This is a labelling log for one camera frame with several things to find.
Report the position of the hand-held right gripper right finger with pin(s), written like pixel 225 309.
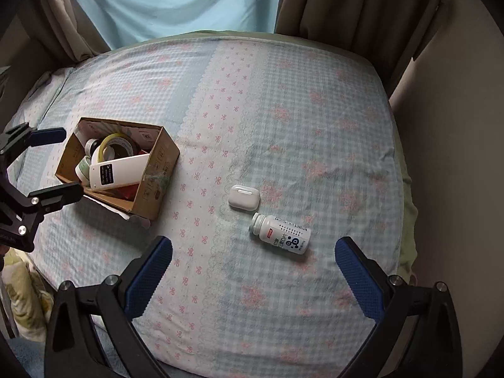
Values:
pixel 359 279

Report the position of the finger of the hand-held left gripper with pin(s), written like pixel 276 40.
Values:
pixel 47 136
pixel 59 196

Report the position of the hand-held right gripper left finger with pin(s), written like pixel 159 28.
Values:
pixel 149 277

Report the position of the green and white jar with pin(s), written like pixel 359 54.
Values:
pixel 83 170

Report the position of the yellow tape roll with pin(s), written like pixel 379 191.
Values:
pixel 103 146

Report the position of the white remote control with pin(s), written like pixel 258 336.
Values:
pixel 118 173

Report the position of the small red box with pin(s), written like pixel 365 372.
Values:
pixel 130 192

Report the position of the white pill bottle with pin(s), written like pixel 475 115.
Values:
pixel 283 234

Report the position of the cardboard box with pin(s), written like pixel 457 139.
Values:
pixel 157 181

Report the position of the white earbuds case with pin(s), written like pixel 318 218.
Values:
pixel 243 197

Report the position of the green mattress cover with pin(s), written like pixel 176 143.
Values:
pixel 408 212

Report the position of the grey padded headboard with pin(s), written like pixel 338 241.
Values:
pixel 19 47

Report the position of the yellow patterned cloth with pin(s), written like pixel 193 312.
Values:
pixel 23 303

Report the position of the brown curtain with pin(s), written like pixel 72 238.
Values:
pixel 59 15
pixel 354 8

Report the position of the checkered floral bed sheet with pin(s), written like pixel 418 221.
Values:
pixel 275 126

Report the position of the light blue hanging cloth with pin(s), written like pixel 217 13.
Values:
pixel 177 4

